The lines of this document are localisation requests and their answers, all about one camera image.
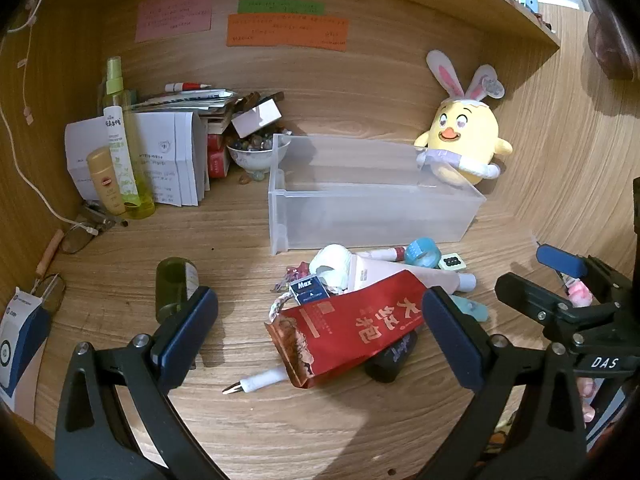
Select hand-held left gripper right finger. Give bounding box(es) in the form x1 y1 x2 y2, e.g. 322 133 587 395
415 286 587 480

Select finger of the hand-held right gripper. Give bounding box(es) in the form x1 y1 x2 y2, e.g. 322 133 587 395
536 244 613 286
495 272 576 328

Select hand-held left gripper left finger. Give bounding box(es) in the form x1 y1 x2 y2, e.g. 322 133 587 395
54 286 219 480

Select dark green glass bottle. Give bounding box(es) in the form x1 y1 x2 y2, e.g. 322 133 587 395
155 256 199 324

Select small black case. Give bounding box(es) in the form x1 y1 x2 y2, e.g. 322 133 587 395
364 329 419 384

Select white nib pen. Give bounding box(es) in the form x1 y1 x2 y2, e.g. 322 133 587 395
222 368 287 397

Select pink cream tube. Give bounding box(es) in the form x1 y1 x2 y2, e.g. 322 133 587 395
347 252 477 294

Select white rope loop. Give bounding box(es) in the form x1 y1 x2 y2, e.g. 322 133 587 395
267 291 297 324

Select blue washi tape roll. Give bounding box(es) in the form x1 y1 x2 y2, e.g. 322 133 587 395
403 237 441 267

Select red tea packet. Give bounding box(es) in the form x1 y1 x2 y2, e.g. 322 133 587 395
264 269 429 390

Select purple keychain charm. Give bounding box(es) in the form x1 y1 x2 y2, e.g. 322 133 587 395
271 261 309 294

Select small blue box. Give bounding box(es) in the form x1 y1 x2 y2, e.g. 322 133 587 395
291 275 329 306

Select white tape roll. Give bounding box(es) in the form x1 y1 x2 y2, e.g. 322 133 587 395
309 243 357 294

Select clear plastic storage bin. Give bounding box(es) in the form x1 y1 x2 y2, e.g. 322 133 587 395
267 132 487 257

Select person's right hand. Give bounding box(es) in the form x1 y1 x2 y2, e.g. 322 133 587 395
575 377 597 426

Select small pink toy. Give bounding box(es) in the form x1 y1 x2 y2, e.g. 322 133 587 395
564 271 594 309

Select yellow-green spray bottle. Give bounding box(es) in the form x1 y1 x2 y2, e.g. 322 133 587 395
105 56 157 220

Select yellow chick plush toy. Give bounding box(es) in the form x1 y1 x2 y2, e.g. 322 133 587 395
412 50 513 190

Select blue and white box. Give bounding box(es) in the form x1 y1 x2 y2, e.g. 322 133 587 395
0 287 52 424

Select beige sunscreen bottle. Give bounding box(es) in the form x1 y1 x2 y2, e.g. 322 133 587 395
86 147 125 213

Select folded white paper sheets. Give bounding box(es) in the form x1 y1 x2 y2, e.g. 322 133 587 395
65 110 210 208

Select red box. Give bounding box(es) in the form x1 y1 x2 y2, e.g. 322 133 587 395
206 132 232 179

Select white ceramic bowl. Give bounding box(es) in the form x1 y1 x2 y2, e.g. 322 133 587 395
226 132 292 181

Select pile of polished stones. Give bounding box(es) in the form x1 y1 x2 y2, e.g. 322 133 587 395
230 134 277 153

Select dark brown object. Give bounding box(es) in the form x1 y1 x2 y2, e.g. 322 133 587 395
586 7 637 81

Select stack of books and papers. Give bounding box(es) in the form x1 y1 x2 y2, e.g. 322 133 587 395
129 87 240 133

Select wooden shelf board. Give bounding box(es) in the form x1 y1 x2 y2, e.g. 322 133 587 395
435 0 562 57

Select orange paper note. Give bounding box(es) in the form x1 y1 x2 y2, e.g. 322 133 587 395
226 12 349 52

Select pink paper note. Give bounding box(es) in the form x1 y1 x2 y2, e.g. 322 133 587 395
135 0 213 43

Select green paper note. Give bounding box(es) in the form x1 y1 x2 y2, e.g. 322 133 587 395
237 0 325 16

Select wire-frame eyeglasses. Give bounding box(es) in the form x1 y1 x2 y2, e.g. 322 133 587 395
60 199 129 256

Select wooden handled tool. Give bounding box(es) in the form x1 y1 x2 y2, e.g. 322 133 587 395
35 229 66 279

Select white cable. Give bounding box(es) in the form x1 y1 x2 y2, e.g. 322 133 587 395
0 0 98 236

